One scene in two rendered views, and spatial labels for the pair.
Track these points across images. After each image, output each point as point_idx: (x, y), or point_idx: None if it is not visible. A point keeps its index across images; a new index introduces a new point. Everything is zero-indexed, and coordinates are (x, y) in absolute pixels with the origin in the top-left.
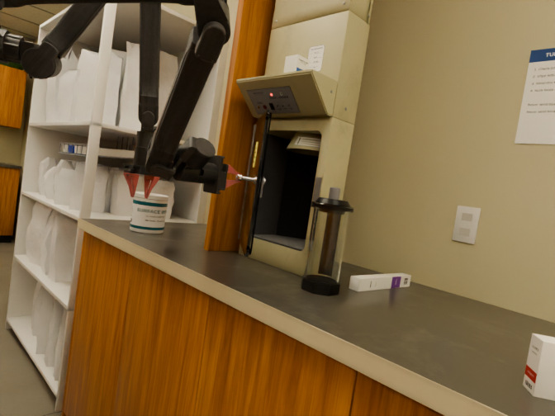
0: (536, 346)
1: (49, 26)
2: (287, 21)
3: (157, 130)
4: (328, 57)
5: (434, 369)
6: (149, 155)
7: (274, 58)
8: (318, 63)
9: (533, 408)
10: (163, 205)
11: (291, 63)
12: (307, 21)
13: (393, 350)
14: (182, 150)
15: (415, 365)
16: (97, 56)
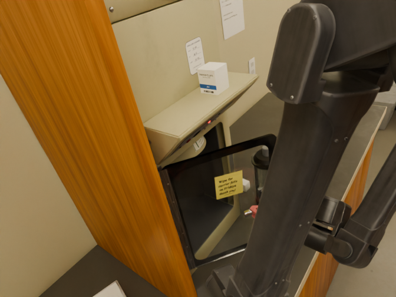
0: None
1: None
2: (136, 9)
3: (389, 220)
4: (207, 49)
5: (347, 161)
6: (377, 247)
7: (138, 73)
8: (200, 59)
9: (352, 144)
10: None
11: (222, 76)
12: (169, 6)
13: (341, 170)
14: (346, 220)
15: (350, 165)
16: None
